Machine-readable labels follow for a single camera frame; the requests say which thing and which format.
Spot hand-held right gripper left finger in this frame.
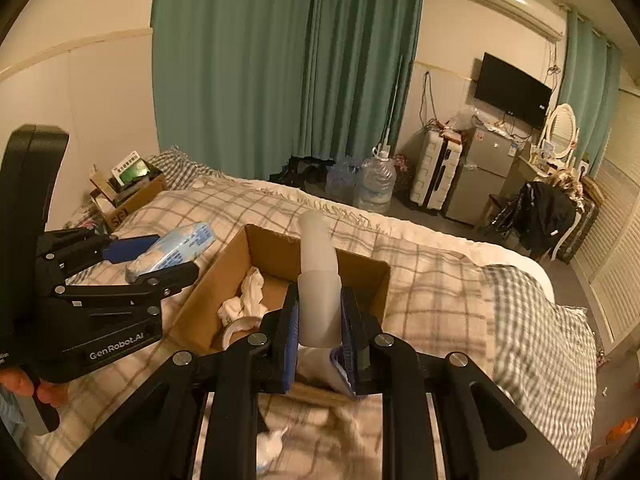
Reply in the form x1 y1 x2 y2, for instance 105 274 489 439
55 284 301 480

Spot black jacket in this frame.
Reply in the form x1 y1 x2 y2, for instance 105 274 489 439
492 180 577 257

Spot bed with checked blanket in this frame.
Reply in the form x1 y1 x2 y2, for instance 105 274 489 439
20 176 598 480

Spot cardboard box with clutter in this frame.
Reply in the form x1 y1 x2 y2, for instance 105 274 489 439
89 150 169 235

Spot white louvred closet doors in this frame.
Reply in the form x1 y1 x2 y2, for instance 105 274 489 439
571 156 640 347

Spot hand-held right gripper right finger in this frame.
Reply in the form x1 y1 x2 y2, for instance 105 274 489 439
340 285 583 480

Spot grey checked pillow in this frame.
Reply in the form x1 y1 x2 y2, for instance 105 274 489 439
479 264 599 473
144 146 232 192

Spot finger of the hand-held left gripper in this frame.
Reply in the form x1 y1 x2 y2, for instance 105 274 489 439
52 260 201 312
36 227 162 281

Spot blue tissue pack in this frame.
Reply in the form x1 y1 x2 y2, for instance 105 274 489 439
124 221 216 287

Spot black wall television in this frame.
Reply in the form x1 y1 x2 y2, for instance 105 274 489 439
473 52 554 131

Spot blue and white packet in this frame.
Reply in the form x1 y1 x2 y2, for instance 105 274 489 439
295 344 362 398

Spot tape roll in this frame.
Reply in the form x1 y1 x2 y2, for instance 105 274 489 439
222 317 264 350

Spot clear plastic bag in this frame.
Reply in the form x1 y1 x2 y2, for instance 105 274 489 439
446 106 482 134

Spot white plastic bottle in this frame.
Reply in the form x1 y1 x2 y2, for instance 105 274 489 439
298 210 344 349

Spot pack of water bottles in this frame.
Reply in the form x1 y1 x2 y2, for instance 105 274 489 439
325 157 362 204

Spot dark clothes pile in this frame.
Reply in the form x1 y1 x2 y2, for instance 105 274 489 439
269 155 337 192

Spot crumpled white tissue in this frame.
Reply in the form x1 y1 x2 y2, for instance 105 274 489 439
217 267 266 332

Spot narrow green curtain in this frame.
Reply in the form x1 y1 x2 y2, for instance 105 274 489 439
556 6 624 177

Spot white suitcase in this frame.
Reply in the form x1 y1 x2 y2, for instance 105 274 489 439
409 127 464 212

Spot silver mini fridge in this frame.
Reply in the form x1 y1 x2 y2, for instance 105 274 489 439
444 124 522 227

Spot small white tissue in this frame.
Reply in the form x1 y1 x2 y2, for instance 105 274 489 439
256 425 292 473

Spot white air conditioner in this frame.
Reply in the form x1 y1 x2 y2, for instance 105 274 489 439
473 0 567 42

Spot green and white card box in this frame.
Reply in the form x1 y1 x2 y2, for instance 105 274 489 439
112 150 152 187

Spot person's left hand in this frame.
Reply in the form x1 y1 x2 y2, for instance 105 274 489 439
0 366 69 409

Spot large clear water jug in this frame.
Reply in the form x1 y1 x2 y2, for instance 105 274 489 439
352 149 398 214

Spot white oval vanity mirror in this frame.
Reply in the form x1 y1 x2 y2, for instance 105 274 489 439
538 103 579 167

